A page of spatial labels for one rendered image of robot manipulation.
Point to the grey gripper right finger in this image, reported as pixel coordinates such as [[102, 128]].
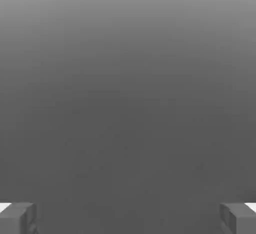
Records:
[[240, 221]]

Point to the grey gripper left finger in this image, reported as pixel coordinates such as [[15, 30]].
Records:
[[14, 220]]

